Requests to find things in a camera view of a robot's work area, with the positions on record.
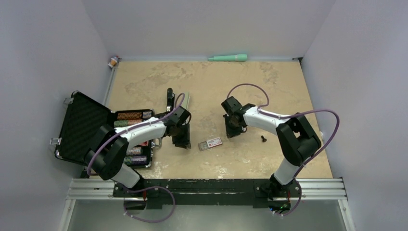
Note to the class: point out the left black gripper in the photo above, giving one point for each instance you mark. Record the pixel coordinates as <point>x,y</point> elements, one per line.
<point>184,142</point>

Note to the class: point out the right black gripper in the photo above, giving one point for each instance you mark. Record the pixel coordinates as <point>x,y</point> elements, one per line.
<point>230,132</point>

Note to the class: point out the small staple box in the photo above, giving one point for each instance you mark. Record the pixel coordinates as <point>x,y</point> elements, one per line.
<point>211,143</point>

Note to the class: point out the green staple case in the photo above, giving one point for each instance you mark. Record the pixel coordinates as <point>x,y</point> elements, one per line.
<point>186,100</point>

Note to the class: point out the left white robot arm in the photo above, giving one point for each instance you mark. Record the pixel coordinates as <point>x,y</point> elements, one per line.
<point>108,147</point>

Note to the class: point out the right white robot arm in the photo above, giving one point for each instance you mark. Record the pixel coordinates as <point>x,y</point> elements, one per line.
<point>297,139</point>

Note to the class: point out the green microphone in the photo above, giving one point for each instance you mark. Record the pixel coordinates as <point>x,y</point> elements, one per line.
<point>229,58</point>

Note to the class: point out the black poker chip case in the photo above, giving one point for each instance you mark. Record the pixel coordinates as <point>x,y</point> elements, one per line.
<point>83,117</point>

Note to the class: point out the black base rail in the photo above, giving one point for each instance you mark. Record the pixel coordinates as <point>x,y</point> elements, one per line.
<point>257,193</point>

